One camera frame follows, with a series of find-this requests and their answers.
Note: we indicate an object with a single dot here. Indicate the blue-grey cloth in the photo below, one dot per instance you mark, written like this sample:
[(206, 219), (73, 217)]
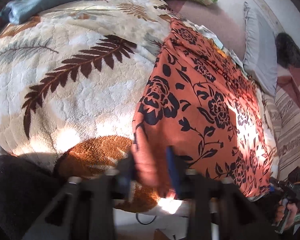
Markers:
[(52, 0)]

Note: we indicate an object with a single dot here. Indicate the person's right hand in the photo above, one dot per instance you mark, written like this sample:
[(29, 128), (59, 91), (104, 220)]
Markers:
[(293, 211)]

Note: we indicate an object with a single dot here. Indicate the dark fleece clothing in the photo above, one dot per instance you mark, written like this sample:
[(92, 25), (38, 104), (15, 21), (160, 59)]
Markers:
[(15, 192)]

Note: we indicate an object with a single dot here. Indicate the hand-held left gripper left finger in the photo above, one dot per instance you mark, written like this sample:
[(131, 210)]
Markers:
[(126, 178)]

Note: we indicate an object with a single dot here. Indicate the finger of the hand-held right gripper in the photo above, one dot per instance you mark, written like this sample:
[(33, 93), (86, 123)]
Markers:
[(274, 183)]

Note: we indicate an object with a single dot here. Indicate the cream leaf-print fleece blanket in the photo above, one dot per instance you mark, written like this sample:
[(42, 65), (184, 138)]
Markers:
[(77, 92)]

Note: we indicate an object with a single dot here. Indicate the grey pillow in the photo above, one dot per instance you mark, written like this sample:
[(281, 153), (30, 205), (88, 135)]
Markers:
[(260, 55)]

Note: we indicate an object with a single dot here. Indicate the mauve bed sheet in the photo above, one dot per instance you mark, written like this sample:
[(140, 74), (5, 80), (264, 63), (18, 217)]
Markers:
[(215, 22)]

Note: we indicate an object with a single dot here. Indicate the beige striped blanket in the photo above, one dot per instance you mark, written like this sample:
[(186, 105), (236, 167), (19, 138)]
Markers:
[(292, 130)]

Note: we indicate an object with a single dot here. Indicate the dark furry item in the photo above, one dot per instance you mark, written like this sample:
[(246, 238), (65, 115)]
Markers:
[(288, 52)]

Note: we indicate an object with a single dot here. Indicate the orange black floral garment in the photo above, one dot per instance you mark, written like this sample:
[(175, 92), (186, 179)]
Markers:
[(202, 92)]

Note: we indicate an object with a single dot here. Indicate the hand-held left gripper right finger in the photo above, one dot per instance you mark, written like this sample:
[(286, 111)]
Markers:
[(171, 170)]

